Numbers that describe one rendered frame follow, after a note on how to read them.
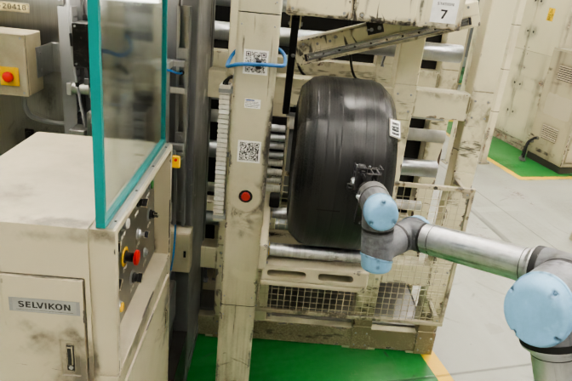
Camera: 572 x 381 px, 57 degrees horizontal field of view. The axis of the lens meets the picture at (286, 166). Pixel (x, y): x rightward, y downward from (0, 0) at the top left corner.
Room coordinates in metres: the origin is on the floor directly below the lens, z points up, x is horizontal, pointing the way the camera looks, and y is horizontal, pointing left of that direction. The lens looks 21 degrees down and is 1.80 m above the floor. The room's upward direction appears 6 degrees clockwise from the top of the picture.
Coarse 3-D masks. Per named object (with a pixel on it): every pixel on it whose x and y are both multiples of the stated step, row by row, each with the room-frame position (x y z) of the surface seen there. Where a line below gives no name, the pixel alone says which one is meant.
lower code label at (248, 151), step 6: (240, 144) 1.60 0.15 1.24; (246, 144) 1.60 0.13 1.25; (252, 144) 1.60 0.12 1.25; (258, 144) 1.60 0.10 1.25; (240, 150) 1.60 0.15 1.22; (246, 150) 1.60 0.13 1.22; (252, 150) 1.60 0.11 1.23; (258, 150) 1.60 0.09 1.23; (240, 156) 1.60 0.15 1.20; (246, 156) 1.60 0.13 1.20; (252, 156) 1.60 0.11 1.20; (258, 156) 1.60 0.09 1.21; (252, 162) 1.60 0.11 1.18; (258, 162) 1.60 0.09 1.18
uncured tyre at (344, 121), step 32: (320, 96) 1.56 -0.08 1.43; (352, 96) 1.57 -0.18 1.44; (384, 96) 1.60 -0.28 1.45; (320, 128) 1.47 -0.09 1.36; (352, 128) 1.47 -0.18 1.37; (384, 128) 1.49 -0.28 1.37; (320, 160) 1.42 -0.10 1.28; (352, 160) 1.42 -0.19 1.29; (384, 160) 1.44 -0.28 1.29; (288, 192) 1.79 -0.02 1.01; (320, 192) 1.40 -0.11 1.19; (288, 224) 1.58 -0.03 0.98; (320, 224) 1.42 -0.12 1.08; (352, 224) 1.42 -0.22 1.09
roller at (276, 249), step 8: (272, 248) 1.53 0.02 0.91; (280, 248) 1.53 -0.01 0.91; (288, 248) 1.53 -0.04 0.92; (296, 248) 1.54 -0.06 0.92; (304, 248) 1.54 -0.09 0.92; (312, 248) 1.54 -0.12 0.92; (320, 248) 1.54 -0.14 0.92; (328, 248) 1.55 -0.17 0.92; (336, 248) 1.55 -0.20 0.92; (280, 256) 1.53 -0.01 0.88; (288, 256) 1.53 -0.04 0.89; (296, 256) 1.53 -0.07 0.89; (304, 256) 1.53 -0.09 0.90; (312, 256) 1.53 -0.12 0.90; (320, 256) 1.53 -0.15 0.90; (328, 256) 1.53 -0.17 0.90; (336, 256) 1.53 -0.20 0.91; (344, 256) 1.53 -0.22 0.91; (352, 256) 1.53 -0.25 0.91; (360, 256) 1.54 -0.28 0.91
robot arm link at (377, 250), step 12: (396, 228) 1.13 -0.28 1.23; (372, 240) 1.07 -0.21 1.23; (384, 240) 1.06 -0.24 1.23; (396, 240) 1.10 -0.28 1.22; (360, 252) 1.09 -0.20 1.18; (372, 252) 1.06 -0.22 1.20; (384, 252) 1.06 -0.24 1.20; (396, 252) 1.09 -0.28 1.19; (372, 264) 1.06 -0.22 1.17; (384, 264) 1.06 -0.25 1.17
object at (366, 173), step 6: (354, 168) 1.31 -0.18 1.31; (360, 168) 1.27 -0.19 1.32; (366, 168) 1.27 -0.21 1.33; (372, 168) 1.27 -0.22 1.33; (354, 174) 1.31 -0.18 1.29; (360, 174) 1.27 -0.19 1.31; (366, 174) 1.22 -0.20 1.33; (372, 174) 1.21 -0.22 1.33; (378, 174) 1.22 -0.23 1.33; (354, 180) 1.28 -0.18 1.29; (360, 180) 1.27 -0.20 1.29; (366, 180) 1.21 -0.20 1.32; (372, 180) 1.22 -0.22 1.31; (378, 180) 1.21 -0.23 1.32; (354, 186) 1.26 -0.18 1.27; (360, 186) 1.20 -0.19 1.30; (354, 192) 1.27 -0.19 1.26
